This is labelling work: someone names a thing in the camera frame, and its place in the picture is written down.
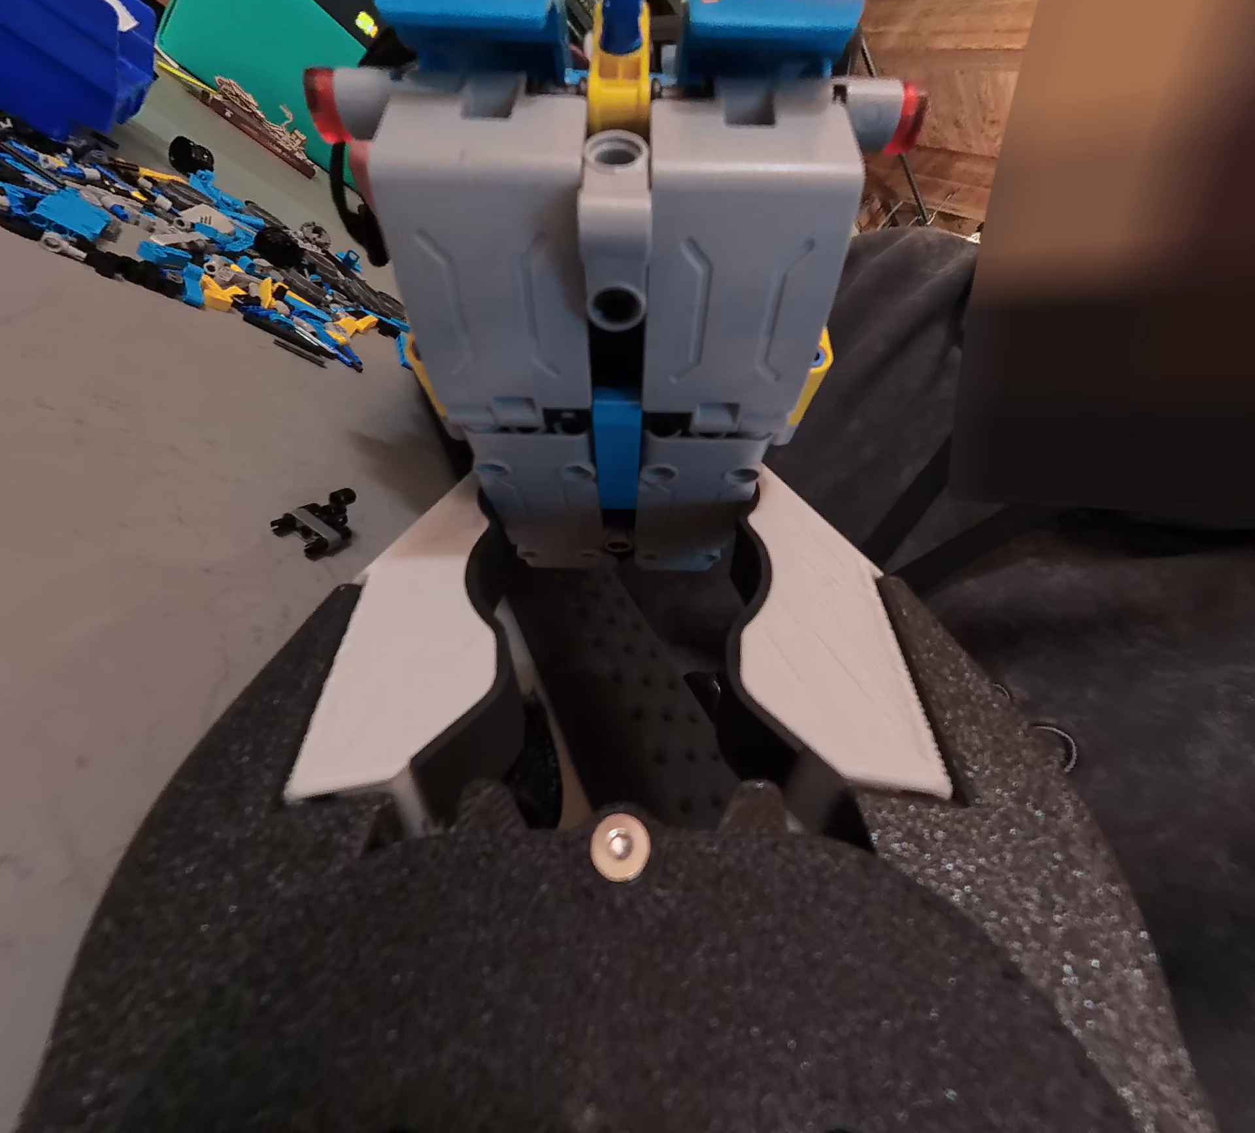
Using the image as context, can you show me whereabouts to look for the grey desk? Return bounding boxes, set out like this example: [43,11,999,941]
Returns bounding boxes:
[0,89,511,1126]

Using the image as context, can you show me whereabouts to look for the black dotted pad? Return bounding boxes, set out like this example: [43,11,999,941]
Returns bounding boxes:
[505,565,747,826]

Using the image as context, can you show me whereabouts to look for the blue storage bin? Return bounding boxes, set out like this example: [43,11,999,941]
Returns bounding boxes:
[0,0,158,138]

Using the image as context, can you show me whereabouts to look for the black cable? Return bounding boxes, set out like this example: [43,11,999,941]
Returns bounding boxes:
[329,139,387,266]

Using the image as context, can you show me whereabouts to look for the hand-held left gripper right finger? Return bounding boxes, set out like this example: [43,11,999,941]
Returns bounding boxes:
[723,479,956,833]

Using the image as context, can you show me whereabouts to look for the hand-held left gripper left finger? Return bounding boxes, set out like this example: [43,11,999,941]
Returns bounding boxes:
[282,471,522,840]

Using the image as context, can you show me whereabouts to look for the blue grey toy robot model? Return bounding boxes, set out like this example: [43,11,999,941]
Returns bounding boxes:
[302,0,931,572]

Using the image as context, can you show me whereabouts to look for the black cross connector piece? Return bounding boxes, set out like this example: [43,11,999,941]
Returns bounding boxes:
[272,488,357,560]

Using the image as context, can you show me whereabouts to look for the brown wooden model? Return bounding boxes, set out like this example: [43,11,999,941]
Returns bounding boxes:
[200,72,320,180]

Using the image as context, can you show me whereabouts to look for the pile of small brick parts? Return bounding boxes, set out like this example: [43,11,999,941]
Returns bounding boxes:
[0,109,418,370]

